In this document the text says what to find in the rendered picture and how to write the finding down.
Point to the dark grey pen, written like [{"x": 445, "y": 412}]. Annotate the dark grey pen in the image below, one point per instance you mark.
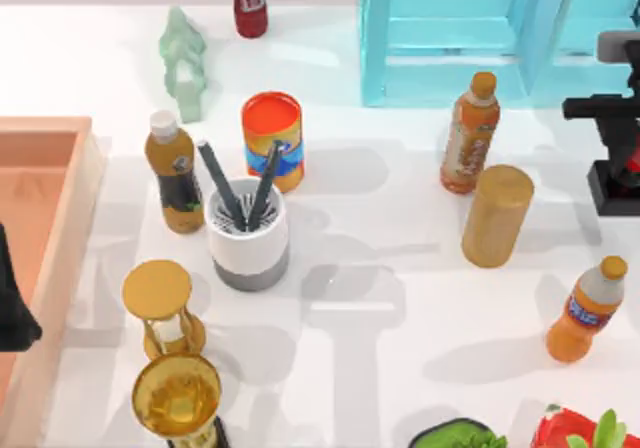
[
  {"x": 218, "y": 178},
  {"x": 264, "y": 188}
]

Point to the white and grey pen holder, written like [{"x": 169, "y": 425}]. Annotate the white and grey pen holder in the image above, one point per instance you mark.
[{"x": 247, "y": 253}]

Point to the orange and blue can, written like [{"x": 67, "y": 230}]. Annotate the orange and blue can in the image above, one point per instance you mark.
[{"x": 272, "y": 123}]

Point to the brown bottle with white cap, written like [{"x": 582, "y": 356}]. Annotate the brown bottle with white cap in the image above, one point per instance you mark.
[{"x": 175, "y": 178}]

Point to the orange tea bottle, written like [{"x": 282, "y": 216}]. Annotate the orange tea bottle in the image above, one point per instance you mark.
[{"x": 470, "y": 133}]

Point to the golden brown cylinder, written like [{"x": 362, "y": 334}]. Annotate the golden brown cylinder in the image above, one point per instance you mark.
[{"x": 495, "y": 218}]

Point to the golden hourglass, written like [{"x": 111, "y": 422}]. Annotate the golden hourglass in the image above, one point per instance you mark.
[{"x": 157, "y": 290}]

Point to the red bottle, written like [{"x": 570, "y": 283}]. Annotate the red bottle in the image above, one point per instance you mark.
[{"x": 251, "y": 13}]

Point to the pale green figurine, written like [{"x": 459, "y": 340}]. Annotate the pale green figurine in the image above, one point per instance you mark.
[{"x": 181, "y": 53}]

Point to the light blue rack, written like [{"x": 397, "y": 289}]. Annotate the light blue rack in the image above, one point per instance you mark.
[{"x": 450, "y": 33}]

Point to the gold trophy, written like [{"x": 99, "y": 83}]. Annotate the gold trophy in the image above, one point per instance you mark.
[{"x": 175, "y": 398}]

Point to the black plant pot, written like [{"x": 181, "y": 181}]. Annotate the black plant pot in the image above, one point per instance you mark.
[{"x": 457, "y": 435}]

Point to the salmon-coloured box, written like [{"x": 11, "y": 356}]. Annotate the salmon-coloured box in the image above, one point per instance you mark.
[{"x": 45, "y": 208}]

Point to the orange soda bottle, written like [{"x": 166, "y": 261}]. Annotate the orange soda bottle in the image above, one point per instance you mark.
[{"x": 580, "y": 318}]

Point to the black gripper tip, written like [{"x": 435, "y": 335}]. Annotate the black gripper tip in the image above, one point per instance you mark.
[{"x": 12, "y": 303}]

